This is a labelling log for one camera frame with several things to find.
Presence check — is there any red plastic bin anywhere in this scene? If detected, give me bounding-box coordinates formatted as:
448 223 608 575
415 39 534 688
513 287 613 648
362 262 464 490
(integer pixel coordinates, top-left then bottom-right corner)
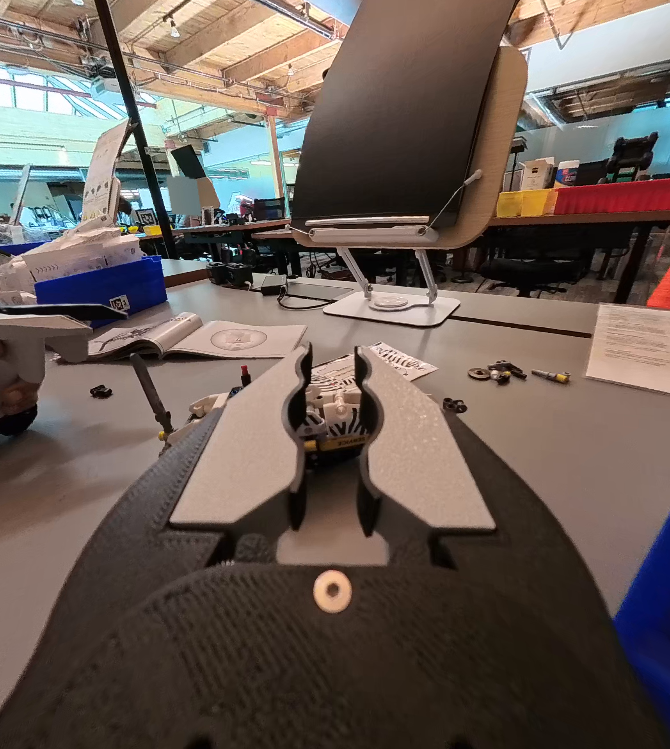
553 175 670 217

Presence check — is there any wooden metal reading stand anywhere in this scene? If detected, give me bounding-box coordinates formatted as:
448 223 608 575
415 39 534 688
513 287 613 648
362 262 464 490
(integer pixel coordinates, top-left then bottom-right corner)
290 46 530 321

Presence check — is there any white black lego model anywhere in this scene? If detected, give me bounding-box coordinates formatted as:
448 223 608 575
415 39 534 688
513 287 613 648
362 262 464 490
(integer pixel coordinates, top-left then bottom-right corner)
129 353 371 469

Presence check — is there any black office chair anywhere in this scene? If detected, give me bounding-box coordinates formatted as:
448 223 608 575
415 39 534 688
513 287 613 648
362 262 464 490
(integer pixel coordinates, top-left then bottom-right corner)
478 234 592 299

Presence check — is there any printed paper sheet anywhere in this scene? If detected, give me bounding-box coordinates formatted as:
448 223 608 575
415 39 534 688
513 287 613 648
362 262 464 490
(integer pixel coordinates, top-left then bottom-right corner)
583 303 670 403

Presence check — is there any white cardboard box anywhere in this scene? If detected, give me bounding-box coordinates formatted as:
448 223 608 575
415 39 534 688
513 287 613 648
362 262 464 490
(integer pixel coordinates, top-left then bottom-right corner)
519 157 556 192

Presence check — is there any wooden table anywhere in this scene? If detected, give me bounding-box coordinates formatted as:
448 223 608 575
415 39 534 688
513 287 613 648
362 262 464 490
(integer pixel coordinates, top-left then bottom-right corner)
484 204 670 305

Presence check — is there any striped sticker sheet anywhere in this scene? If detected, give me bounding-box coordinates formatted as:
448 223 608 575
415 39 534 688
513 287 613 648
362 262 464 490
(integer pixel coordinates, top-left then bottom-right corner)
311 342 439 382

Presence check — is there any black cable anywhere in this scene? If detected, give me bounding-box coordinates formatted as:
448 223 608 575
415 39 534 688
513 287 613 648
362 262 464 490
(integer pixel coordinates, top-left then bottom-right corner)
276 286 337 312

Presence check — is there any dark table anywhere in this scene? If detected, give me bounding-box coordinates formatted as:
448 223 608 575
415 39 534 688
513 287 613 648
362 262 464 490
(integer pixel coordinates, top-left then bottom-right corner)
172 218 293 261

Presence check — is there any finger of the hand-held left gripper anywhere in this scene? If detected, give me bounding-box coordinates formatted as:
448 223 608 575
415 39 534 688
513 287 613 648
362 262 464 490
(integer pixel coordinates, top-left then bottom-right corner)
0 303 129 341

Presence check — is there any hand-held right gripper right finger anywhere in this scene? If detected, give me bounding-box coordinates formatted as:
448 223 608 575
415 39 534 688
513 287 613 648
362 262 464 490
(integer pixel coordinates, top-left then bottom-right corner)
354 345 497 538

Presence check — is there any pile of paper bags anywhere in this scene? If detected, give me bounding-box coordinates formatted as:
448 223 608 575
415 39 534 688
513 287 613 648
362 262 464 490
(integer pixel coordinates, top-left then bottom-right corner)
0 227 144 293

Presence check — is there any black metal pole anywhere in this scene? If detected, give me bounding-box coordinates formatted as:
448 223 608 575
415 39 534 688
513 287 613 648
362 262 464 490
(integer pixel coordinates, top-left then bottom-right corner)
93 0 179 259

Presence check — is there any black machine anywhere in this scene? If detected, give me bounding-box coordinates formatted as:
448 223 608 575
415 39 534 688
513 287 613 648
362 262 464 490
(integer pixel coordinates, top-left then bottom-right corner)
603 131 661 186

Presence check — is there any standing printed cardboard sheet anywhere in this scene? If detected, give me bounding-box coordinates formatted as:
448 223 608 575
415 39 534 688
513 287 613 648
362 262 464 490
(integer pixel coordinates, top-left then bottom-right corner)
80 117 132 228

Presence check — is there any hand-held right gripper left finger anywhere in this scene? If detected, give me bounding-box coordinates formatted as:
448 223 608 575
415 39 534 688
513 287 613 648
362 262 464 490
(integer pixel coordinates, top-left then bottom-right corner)
169 342 313 532

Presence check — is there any black yellow lego piece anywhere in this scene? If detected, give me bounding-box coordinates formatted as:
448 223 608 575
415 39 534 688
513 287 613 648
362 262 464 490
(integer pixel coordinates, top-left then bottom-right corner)
487 360 528 386

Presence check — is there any open instruction booklet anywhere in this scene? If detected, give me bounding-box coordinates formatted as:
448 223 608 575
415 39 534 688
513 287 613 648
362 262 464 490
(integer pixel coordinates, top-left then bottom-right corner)
54 312 308 361

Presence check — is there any black flat panel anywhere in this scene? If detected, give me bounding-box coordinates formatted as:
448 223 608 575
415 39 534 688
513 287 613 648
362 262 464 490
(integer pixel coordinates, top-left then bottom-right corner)
291 0 521 235

